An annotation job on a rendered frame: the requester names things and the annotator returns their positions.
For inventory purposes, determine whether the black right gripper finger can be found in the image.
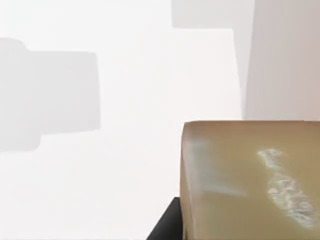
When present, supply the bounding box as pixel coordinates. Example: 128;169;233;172
145;196;185;240

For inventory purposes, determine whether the tan block with white mark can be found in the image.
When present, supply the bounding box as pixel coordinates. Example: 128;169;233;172
180;120;320;240

